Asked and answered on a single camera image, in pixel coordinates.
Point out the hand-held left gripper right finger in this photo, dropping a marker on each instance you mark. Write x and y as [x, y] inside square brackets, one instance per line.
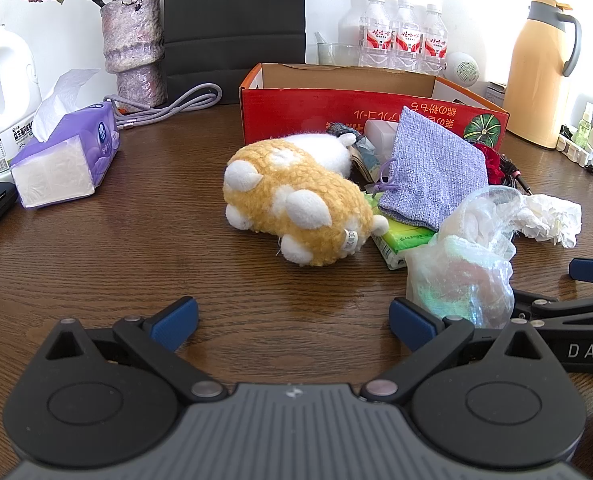
[411, 327]

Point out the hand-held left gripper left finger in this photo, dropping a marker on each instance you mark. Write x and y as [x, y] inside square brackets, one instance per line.
[176, 322]

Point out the iridescent clear plastic bag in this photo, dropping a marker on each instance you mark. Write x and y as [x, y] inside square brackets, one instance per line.
[456, 275]

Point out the white tissue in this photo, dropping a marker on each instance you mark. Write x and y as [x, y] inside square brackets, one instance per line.
[546, 215]

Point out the green tissue packet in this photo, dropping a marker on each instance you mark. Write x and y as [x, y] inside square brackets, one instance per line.
[401, 246]

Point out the red artificial flower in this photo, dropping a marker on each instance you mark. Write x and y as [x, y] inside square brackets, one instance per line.
[496, 162]

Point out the yellow and white plush toy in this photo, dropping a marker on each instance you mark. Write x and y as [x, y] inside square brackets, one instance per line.
[271, 195]

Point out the dark teal packet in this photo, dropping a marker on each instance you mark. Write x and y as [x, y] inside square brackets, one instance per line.
[361, 160]

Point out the white plastic box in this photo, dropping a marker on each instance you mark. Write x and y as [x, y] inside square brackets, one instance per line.
[379, 132]

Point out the red cardboard box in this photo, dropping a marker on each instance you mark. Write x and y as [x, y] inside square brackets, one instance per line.
[296, 110]

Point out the white power strip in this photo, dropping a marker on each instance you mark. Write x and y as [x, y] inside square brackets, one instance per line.
[574, 151]

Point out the green spray bottle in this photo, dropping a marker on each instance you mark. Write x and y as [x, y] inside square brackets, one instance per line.
[582, 130]

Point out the yellow thermos jug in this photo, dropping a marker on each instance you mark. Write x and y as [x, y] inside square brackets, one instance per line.
[531, 85]

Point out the small grey box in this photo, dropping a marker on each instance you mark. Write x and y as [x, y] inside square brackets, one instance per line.
[496, 95]

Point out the purple tissue pack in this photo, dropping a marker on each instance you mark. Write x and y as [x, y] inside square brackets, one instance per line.
[76, 145]

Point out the white robot speaker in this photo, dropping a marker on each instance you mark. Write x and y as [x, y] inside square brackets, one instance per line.
[464, 67]

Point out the white detergent bottle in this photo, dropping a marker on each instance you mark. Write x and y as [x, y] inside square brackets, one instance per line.
[21, 95]

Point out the clear water bottle red label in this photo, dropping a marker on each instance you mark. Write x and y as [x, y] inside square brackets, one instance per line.
[376, 35]
[406, 37]
[434, 42]

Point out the clear glass cup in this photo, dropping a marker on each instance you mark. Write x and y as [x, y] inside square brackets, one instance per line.
[336, 55]

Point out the purple textured vase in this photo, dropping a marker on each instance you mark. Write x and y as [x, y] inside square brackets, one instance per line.
[131, 40]

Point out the black paper bag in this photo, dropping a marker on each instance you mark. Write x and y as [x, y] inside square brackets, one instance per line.
[231, 20]

